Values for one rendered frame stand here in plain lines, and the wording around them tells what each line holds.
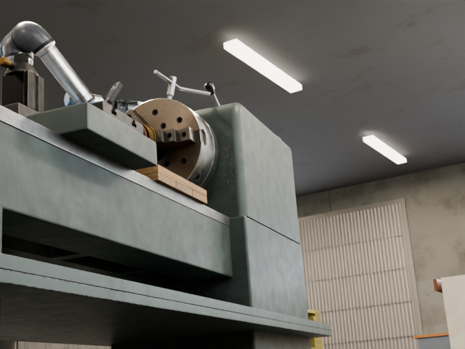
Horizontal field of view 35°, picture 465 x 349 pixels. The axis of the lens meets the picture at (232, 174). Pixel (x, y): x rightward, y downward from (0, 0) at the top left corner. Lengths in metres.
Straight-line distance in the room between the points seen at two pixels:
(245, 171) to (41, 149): 1.00
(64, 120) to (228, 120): 0.94
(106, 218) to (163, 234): 0.27
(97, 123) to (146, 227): 0.35
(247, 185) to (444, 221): 8.22
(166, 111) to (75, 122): 0.82
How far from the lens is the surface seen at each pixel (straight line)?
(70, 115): 1.52
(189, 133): 2.19
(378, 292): 10.57
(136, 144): 1.66
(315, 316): 5.82
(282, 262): 2.56
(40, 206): 1.42
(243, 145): 2.36
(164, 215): 1.87
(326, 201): 11.08
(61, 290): 1.21
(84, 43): 6.17
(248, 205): 2.31
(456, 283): 4.97
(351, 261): 10.74
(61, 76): 3.01
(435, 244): 10.44
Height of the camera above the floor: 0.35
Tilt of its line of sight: 16 degrees up
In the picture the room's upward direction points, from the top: 4 degrees counter-clockwise
